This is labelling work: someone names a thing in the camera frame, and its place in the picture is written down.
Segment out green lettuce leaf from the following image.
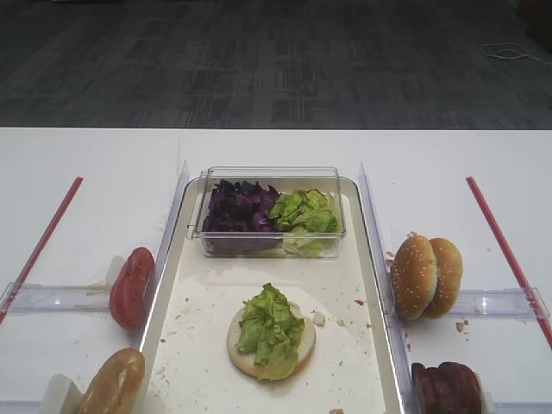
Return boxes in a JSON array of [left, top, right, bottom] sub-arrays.
[[235, 283, 305, 380]]

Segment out green lettuce pile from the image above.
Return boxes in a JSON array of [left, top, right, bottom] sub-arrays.
[[268, 189, 340, 257]]

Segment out bread crumb piece on tray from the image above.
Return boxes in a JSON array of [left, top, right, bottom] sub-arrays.
[[312, 312, 325, 326]]

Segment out red tomato slices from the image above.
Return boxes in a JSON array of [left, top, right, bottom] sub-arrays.
[[110, 247, 154, 332]]

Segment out white block behind tomato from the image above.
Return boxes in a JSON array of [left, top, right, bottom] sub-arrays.
[[105, 255, 126, 291]]

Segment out brown meat patties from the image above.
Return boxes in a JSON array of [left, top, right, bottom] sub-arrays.
[[411, 361, 483, 414]]

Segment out clear plastic salad container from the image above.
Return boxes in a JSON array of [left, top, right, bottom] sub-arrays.
[[187, 166, 346, 258]]

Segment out purple cabbage pile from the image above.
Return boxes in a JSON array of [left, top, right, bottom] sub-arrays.
[[202, 179, 279, 256]]

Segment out left long clear divider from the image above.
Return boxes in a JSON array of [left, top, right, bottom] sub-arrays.
[[131, 160, 189, 354]]

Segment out long clear divider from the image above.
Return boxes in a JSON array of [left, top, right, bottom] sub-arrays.
[[358, 164, 419, 413], [131, 160, 189, 354]]

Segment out right long clear divider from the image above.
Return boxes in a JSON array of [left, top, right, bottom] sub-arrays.
[[358, 164, 419, 413]]

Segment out sesame bun front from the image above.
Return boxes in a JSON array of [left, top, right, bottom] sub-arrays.
[[391, 235, 437, 320]]

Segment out sesame bun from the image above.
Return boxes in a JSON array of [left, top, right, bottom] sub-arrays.
[[423, 238, 463, 319], [391, 235, 437, 320]]

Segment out bottom bun half on tray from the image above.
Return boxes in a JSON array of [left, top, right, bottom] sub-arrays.
[[227, 302, 316, 381]]

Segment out sesame bun rear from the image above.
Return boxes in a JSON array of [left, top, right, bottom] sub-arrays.
[[423, 238, 463, 319]]

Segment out white metal tray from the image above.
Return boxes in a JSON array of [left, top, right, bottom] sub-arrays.
[[139, 179, 400, 413]]

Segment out right red strip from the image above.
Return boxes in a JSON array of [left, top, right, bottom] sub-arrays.
[[466, 176, 552, 347]]

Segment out red strip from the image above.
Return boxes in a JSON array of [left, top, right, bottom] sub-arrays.
[[0, 177, 84, 323], [466, 176, 552, 347]]

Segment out bun half lower left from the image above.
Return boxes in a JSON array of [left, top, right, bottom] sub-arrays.
[[77, 348, 145, 414]]

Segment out left red strip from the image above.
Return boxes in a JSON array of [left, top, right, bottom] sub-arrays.
[[0, 177, 84, 323]]

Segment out white block lower left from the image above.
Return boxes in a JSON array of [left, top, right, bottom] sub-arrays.
[[39, 373, 83, 414]]

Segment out upper left clear rail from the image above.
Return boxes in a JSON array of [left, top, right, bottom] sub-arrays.
[[1, 283, 110, 314]]

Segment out clear rail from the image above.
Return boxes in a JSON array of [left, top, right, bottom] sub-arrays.
[[493, 402, 552, 414], [1, 283, 110, 314], [448, 288, 550, 320]]

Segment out upper right clear rail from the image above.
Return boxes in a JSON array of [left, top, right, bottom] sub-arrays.
[[448, 288, 550, 320]]

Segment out white cable on floor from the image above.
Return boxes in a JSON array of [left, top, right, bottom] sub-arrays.
[[480, 41, 552, 66]]

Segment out lower right clear rail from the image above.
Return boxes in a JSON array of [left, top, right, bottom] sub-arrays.
[[493, 402, 552, 414]]

